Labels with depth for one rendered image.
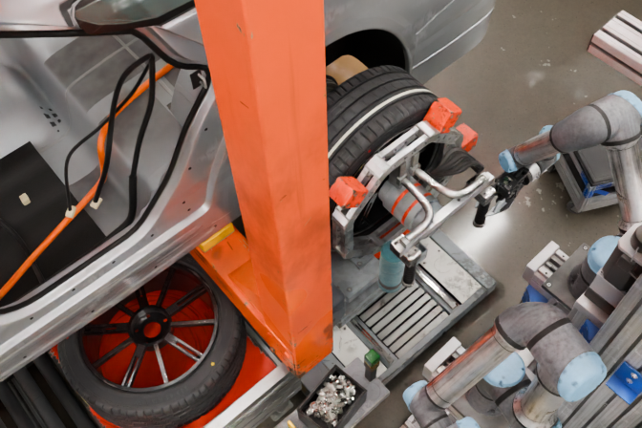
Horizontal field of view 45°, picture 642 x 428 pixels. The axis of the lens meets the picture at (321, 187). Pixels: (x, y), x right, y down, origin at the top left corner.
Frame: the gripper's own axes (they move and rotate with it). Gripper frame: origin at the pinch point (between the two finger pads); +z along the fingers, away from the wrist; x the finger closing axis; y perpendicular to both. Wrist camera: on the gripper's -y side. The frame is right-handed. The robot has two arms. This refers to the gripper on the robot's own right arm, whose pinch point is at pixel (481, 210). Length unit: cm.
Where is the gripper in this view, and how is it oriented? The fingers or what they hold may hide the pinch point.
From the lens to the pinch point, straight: 264.2
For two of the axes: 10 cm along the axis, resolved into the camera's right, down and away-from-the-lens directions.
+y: -0.2, -5.4, -8.4
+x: 6.5, 6.3, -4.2
